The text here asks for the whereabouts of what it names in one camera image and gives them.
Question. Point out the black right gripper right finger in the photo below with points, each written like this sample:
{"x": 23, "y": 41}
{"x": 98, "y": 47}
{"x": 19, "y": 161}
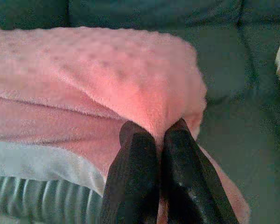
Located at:
{"x": 189, "y": 177}

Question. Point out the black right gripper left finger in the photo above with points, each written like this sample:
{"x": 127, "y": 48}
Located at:
{"x": 133, "y": 172}

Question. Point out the pink fluffy pillow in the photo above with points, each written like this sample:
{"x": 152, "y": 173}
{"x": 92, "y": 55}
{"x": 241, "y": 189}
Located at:
{"x": 107, "y": 81}

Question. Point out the dark green sofa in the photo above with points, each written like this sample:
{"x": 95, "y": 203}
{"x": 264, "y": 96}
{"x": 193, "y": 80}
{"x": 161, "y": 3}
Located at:
{"x": 235, "y": 105}

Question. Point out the grey ribbed cushion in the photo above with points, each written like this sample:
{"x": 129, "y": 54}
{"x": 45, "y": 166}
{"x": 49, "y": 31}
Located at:
{"x": 37, "y": 198}

